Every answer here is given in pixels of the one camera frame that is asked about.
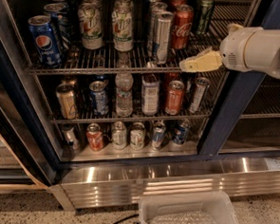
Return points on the red coke can top shelf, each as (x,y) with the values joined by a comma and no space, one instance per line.
(184,16)

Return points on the blue silver can bottom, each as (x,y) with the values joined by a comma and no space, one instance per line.
(158,134)

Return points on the blue pepsi can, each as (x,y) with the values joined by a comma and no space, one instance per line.
(181,131)
(46,39)

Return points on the white green can bottom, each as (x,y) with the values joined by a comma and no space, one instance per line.
(137,136)

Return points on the silver can bottom left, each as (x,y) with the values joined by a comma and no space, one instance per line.
(70,136)

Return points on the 7up can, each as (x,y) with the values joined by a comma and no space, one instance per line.
(122,25)
(90,26)

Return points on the green can top shelf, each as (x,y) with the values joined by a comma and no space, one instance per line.
(204,14)

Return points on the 7up can right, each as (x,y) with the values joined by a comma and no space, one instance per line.
(122,25)

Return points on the wire shelf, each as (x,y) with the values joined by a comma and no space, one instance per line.
(216,78)
(104,60)

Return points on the white plastic bin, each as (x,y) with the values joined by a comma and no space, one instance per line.
(188,208)

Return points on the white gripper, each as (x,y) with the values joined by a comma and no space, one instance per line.
(233,48)

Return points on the silver slim can front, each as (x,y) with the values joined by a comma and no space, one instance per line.
(161,36)

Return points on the silver slim can behind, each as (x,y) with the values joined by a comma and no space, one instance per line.
(154,10)

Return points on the blue pepsi can bottom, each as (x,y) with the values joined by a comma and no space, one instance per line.
(181,131)

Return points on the blue can middle shelf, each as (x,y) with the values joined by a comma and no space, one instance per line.
(98,97)

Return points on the gold can middle shelf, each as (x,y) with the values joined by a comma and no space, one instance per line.
(65,94)

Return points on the white can bottom shelf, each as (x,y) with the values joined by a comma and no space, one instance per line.
(119,135)

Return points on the open fridge door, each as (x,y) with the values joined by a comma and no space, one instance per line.
(24,164)

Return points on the red can middle shelf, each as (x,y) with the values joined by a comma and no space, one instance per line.
(175,94)

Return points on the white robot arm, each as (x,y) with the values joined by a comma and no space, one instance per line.
(263,52)

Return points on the blue can second row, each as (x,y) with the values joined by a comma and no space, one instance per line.
(59,13)

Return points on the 7up can left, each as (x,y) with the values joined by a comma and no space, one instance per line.
(90,26)

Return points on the silver slim can middle shelf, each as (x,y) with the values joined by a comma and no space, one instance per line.
(200,88)

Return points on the middle wire shelf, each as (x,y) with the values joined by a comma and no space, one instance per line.
(216,78)

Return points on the red can bottom shelf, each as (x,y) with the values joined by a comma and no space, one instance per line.
(94,135)

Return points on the silver slim can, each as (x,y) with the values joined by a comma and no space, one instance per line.
(161,36)
(154,10)

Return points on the top wire shelf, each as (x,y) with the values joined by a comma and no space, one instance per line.
(104,60)

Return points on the clear water bottle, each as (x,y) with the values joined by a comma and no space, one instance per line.
(124,83)

